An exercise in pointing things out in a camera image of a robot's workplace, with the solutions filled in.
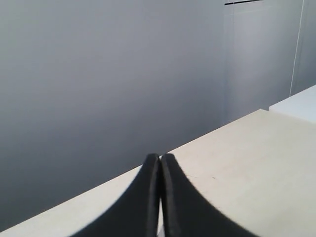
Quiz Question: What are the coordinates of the white side table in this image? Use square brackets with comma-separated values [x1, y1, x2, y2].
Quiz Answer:
[269, 85, 316, 123]

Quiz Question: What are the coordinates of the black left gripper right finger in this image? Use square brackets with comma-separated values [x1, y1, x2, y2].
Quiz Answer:
[161, 154, 243, 237]

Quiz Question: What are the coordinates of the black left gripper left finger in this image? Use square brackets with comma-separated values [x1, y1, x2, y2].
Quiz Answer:
[73, 154, 160, 237]

